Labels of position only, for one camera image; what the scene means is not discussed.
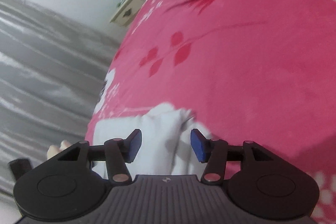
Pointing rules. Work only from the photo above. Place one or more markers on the person's left hand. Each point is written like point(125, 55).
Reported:
point(56, 149)

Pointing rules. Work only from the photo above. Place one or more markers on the cream bedside cabinet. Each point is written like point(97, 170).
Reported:
point(126, 12)

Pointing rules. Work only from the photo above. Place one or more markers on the grey curtain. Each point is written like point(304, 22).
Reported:
point(52, 72)

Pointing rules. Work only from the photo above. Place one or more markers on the pink floral bed sheet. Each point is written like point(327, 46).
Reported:
point(260, 70)

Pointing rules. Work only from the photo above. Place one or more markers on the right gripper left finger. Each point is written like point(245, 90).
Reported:
point(116, 153)

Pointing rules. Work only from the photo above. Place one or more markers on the white bear sweatshirt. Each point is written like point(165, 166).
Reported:
point(165, 148)

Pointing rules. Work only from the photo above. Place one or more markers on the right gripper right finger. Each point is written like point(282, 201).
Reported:
point(214, 153)

